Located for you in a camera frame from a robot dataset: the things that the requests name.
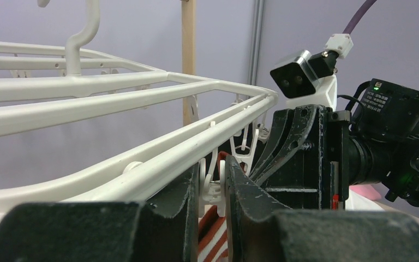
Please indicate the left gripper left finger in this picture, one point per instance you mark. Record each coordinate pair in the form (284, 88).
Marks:
(164, 228)

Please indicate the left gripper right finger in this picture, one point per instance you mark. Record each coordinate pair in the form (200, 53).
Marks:
(260, 228)

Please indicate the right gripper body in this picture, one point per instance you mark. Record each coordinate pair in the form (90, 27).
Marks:
(315, 177)

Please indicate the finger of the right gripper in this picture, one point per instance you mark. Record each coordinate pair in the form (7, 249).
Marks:
(290, 128)

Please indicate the grey orange striped sock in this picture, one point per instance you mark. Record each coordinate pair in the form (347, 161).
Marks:
(222, 156)

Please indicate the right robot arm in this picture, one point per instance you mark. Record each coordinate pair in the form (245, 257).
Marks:
(383, 143)

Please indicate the pink cloth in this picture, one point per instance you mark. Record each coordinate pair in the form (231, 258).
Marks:
(367, 191)

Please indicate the wooden drying rack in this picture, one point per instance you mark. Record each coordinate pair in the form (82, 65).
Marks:
(188, 16)

